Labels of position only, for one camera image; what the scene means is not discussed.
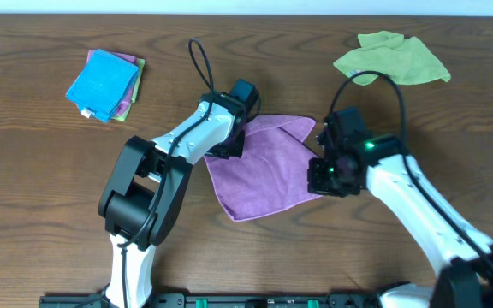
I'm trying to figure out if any green folded cloth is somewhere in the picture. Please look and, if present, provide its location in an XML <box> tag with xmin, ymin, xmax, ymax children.
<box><xmin>112</xmin><ymin>58</ymin><xmax>146</xmax><ymax>121</ymax></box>

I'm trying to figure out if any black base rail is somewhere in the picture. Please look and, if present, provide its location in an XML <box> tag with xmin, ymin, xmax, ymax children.
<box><xmin>39</xmin><ymin>292</ymin><xmax>473</xmax><ymax>308</ymax></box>

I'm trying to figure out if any purple microfiber cloth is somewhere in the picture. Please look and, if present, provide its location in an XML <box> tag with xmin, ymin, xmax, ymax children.
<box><xmin>205</xmin><ymin>115</ymin><xmax>319</xmax><ymax>222</ymax></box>

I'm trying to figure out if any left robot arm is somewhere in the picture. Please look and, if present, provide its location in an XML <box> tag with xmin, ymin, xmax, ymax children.
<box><xmin>98</xmin><ymin>89</ymin><xmax>259</xmax><ymax>307</ymax></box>

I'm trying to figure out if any green crumpled cloth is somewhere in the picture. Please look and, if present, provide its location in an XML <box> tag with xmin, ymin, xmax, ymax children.
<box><xmin>333</xmin><ymin>31</ymin><xmax>451</xmax><ymax>86</ymax></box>

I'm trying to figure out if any blue folded cloth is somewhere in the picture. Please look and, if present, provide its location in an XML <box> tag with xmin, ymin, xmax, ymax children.
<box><xmin>65</xmin><ymin>49</ymin><xmax>140</xmax><ymax>122</ymax></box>

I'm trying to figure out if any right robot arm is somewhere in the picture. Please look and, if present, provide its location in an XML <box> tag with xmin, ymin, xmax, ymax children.
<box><xmin>308</xmin><ymin>131</ymin><xmax>493</xmax><ymax>307</ymax></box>

